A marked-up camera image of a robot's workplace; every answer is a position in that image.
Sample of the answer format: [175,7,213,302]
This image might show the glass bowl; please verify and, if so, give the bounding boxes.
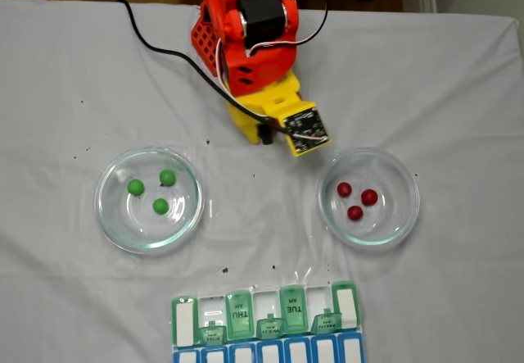
[93,145,206,256]
[316,146,422,252]

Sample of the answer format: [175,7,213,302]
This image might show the green blue weekly pill organizer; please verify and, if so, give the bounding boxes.
[169,279,368,363]

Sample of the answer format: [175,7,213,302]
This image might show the black camera cable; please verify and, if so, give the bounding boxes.
[116,0,290,138]

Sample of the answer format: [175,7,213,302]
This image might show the white tablecloth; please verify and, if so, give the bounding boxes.
[0,0,524,363]

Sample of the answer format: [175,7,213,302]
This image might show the white red servo wire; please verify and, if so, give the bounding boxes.
[213,37,234,102]
[244,0,330,59]

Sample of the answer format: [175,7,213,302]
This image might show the yellow camera mount with board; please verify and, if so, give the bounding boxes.
[264,100,333,158]

